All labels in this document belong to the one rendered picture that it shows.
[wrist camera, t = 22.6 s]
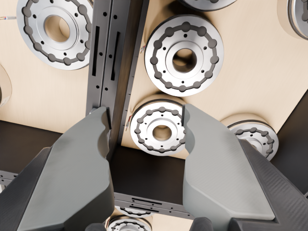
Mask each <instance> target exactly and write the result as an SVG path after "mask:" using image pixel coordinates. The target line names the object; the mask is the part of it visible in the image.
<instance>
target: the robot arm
mask: <svg viewBox="0 0 308 231"><path fill-rule="evenodd" d="M181 126H182V127H184V129H185V130H186V140H185V149H186V150H187V151H188V153H189V155H188V156H187V157H186V160H185V170H184V179H183V206H184V208H185V210H186V211H187V212H189V213H190V214H191V215H192V216H194V217H195V219H194V220H193V222H192V225H191V227H190V229H189V231H308V199H307V198H306V197H305V196H304V195H303V194H302V193H301V192H300V191H299V190H298V189H297V187H296V186H295V185H294V184H293V183H291V182H290V181H289V180H288V179H287V178H286V177H285V176H284V175H283V174H282V173H281V172H280V171H279V170H278V169H277V168H276V167H275V166H274V165H273V164H271V163H270V162H269V161H268V160H267V159H266V158H265V157H264V156H263V155H262V154H261V153H260V152H259V151H258V150H257V149H256V148H255V147H254V146H253V145H252V144H251V143H250V142H249V141H248V140H246V139H239V138H238V137H237V136H236V135H235V134H234V133H233V132H232V131H231V130H230V129H229V128H227V127H226V126H225V125H224V124H222V123H221V122H220V121H218V120H217V119H215V118H213V117H212V116H210V115H209V114H207V113H205V112H204V111H202V110H200V109H199V108H197V107H196V106H194V105H192V104H183V105H182V110H181ZM111 129H112V126H111V116H110V108H109V107H104V106H102V107H99V108H98V109H96V110H95V111H93V112H92V113H90V114H89V115H88V116H86V117H84V118H83V119H82V120H80V121H79V122H77V123H76V124H75V125H73V126H72V127H70V128H69V129H68V130H67V131H66V132H65V133H63V134H62V135H61V136H60V137H59V139H58V140H57V141H56V142H55V143H54V144H53V145H52V146H51V147H46V148H43V149H42V150H41V151H40V152H39V153H38V154H37V155H36V156H35V157H34V158H33V159H32V160H31V161H30V163H29V164H28V165H27V166H26V167H25V168H24V169H23V170H22V171H21V172H20V173H19V174H18V175H17V176H16V177H15V178H14V179H13V180H12V181H11V183H10V184H9V185H8V186H7V187H6V188H5V189H4V190H3V191H2V192H1V193H0V231H107V230H106V228H105V226H104V225H103V224H102V223H103V222H105V221H106V220H107V219H108V218H109V217H110V216H111V215H112V214H113V212H114V209H115V200H114V188H113V183H112V178H111V173H110V166H109V162H108V161H107V160H106V159H105V157H106V155H107V154H108V152H109V145H108V139H107V133H108V132H109V131H110V130H111Z"/></svg>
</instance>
